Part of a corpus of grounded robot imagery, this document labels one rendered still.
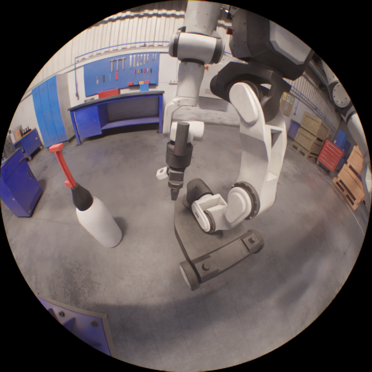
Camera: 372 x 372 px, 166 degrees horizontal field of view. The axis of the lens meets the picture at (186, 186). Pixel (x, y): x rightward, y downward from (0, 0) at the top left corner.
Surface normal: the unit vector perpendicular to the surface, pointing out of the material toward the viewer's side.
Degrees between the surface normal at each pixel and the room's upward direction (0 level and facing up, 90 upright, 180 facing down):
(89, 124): 90
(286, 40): 98
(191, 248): 0
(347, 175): 90
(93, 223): 72
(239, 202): 90
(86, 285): 0
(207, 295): 0
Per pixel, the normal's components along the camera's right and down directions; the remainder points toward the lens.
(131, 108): 0.23, 0.68
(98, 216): 0.92, 0.03
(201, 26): -0.02, 0.78
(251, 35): -0.72, 0.57
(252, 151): -0.84, 0.55
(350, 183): -0.98, 0.07
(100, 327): 0.08, -0.72
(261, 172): -0.91, 0.22
